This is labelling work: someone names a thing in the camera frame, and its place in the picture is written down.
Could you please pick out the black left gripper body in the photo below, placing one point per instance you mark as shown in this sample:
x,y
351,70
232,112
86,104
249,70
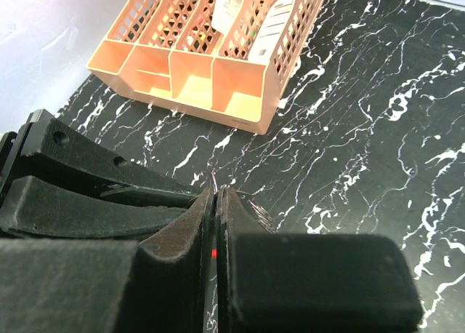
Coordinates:
x,y
11,146

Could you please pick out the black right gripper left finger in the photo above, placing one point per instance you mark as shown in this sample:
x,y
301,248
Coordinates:
x,y
157,285

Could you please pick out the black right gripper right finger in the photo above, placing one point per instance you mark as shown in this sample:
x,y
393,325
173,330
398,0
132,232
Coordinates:
x,y
336,282

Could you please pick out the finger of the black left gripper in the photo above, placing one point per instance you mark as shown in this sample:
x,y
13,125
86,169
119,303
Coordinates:
x,y
33,208
62,156

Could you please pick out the peach plastic desk organizer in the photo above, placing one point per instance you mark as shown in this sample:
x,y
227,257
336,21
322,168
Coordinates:
x,y
167,53

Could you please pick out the white packaged card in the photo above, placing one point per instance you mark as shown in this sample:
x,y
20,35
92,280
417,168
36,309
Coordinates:
x,y
224,15

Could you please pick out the white label bottle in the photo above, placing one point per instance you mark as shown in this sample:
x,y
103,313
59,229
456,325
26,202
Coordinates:
x,y
270,31

